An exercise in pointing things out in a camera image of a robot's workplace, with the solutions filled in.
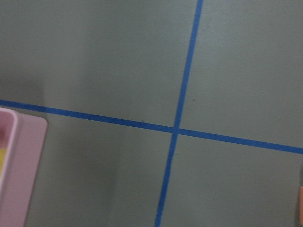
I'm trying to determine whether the orange foam block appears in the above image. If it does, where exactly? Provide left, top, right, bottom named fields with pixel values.
left=298, top=186, right=303, bottom=226

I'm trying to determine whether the pink plastic bin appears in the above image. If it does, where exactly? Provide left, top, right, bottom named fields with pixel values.
left=0, top=108, right=48, bottom=227

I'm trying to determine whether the yellow foam block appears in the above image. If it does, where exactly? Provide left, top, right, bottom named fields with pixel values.
left=0, top=148, right=7, bottom=177

